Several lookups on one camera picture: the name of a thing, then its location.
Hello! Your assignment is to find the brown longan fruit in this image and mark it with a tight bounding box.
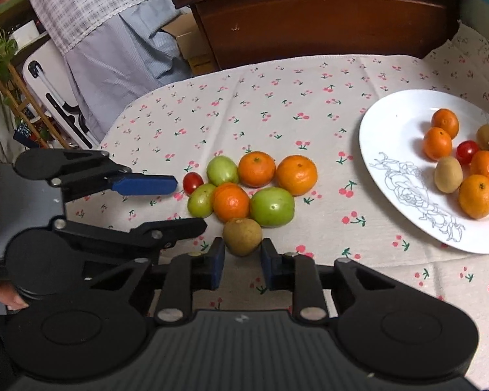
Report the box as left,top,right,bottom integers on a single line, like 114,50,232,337
223,218,263,257
434,156,464,194
476,123,489,151

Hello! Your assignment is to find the large green tomato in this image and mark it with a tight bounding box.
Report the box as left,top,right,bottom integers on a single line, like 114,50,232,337
250,187,295,228

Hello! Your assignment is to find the red cherry tomato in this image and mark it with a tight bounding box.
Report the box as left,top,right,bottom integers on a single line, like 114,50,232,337
183,171,204,196
456,140,480,166

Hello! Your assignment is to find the green tomato top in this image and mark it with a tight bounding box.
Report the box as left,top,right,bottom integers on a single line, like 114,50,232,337
206,155,239,186

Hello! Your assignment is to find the large orange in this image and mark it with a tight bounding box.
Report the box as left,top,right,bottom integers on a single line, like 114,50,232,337
458,174,489,220

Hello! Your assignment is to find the small orange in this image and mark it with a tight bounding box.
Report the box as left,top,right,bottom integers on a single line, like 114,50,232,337
431,108,459,139

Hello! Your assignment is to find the small green tomato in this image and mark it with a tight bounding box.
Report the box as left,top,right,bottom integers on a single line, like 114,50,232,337
187,184,216,218

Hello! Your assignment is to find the small orange mandarin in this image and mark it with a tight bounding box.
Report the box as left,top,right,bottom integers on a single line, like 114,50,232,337
422,127,452,161

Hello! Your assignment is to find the large orange mandarin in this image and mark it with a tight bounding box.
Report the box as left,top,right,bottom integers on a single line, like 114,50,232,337
470,150,489,178

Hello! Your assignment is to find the person's left hand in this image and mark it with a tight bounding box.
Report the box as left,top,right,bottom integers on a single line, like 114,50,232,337
0,282,29,311

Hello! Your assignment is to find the bamboo shelf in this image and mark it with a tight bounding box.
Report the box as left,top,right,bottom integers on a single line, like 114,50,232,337
0,56,70,149

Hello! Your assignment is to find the light blue shirt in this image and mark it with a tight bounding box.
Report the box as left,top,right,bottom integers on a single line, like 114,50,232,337
64,0,191,141

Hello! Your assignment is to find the white plate with rose drawing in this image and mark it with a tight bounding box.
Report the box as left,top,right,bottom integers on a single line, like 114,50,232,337
359,89,489,254

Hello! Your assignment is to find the cardboard box by cabinet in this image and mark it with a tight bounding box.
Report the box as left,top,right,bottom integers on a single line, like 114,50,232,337
162,12,219,76

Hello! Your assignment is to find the dark wooden cabinet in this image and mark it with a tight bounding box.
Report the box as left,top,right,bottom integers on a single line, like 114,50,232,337
172,0,462,70

